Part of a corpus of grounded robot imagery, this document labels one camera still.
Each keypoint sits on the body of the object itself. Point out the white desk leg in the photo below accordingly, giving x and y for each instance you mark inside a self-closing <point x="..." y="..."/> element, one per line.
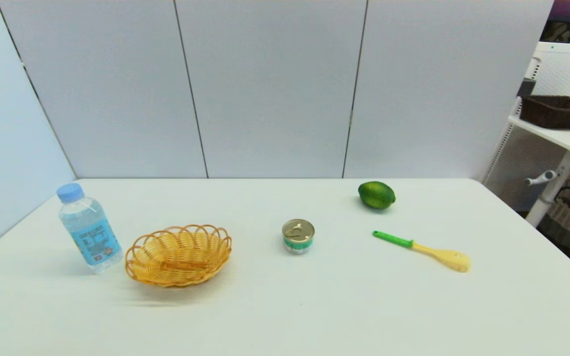
<point x="554" y="188"/>

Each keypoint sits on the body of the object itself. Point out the white shelf unit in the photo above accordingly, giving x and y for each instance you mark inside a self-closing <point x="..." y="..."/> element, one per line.
<point x="517" y="153"/>

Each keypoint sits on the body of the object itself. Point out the green lime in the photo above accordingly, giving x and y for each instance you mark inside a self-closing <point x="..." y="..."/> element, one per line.
<point x="375" y="195"/>

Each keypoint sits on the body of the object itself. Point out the yellow wicker basket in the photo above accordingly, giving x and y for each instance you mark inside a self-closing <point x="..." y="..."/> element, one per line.
<point x="178" y="257"/>

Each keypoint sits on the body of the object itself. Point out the dark brown wicker basket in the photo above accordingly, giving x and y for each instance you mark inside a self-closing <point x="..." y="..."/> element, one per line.
<point x="557" y="112"/>

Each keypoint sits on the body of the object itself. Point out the small tin can green label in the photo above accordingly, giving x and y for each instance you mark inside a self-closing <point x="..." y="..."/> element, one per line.
<point x="298" y="236"/>

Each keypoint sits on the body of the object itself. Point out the small black box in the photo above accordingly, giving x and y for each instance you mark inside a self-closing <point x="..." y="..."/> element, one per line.
<point x="526" y="88"/>

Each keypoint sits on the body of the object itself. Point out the clear water bottle blue cap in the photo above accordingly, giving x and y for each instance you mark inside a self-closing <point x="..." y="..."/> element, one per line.
<point x="92" y="237"/>

